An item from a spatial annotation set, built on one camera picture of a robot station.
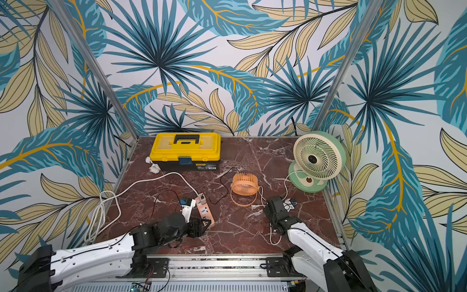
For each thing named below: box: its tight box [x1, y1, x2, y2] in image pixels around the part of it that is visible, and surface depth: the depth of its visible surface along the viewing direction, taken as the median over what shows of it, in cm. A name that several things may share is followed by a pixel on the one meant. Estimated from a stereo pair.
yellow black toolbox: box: [149, 132, 222, 171], surface depth 94 cm
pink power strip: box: [195, 196, 216, 229], surface depth 87 cm
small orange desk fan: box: [229, 172, 260, 207], surface depth 92 cm
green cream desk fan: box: [288, 130, 348, 193], surface depth 83 cm
